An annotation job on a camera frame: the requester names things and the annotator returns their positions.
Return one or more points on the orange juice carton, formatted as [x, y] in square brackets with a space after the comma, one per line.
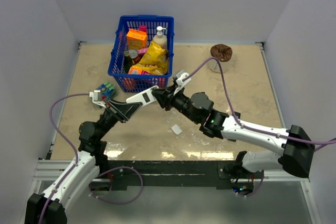
[137, 39]

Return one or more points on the white pump bottle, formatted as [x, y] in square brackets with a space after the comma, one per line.
[159, 38]

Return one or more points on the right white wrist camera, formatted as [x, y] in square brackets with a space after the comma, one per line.
[180, 80]

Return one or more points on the blue plastic basket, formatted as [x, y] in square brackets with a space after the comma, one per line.
[120, 64]

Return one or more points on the yellow chip bag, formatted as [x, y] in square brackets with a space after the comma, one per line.
[154, 61]

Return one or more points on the orange pink snack box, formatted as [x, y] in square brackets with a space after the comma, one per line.
[138, 70]

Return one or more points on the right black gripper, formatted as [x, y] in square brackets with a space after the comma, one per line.
[166, 97]

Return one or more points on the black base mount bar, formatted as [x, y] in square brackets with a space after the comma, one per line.
[218, 174]

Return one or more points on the white battery cover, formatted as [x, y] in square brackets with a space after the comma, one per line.
[176, 129]

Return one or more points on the tin can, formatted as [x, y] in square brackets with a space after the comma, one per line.
[133, 55]

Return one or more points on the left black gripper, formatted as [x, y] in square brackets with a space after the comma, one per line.
[122, 111]

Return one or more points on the white cup brown lid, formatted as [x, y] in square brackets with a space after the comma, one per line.
[224, 54]

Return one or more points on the white remote control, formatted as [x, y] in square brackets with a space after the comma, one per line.
[145, 97]

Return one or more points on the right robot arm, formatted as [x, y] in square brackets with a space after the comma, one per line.
[288, 149]

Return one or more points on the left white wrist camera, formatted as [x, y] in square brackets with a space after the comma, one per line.
[96, 97]

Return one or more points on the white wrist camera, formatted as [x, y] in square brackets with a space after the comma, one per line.
[180, 80]
[96, 97]

